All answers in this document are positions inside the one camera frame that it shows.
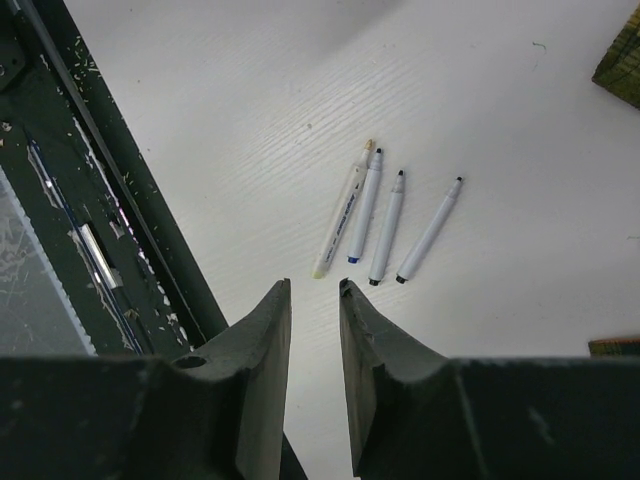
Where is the black cap marker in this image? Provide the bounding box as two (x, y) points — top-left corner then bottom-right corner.
(396, 177), (464, 284)
(368, 170), (405, 286)

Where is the yellow plaid shirt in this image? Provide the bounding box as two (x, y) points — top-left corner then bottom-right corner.
(588, 8), (640, 357)

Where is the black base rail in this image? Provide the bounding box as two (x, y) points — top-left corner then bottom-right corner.
(1, 1), (227, 359)

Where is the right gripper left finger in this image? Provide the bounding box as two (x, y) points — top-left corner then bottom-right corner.
(1, 279), (291, 479)

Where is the blue cap white marker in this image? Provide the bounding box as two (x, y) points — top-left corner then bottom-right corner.
(347, 148), (384, 264)

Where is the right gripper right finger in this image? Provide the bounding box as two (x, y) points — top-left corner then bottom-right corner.
(339, 279), (639, 479)

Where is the pink cap white marker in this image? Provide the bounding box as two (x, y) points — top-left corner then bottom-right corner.
(311, 139), (375, 279)

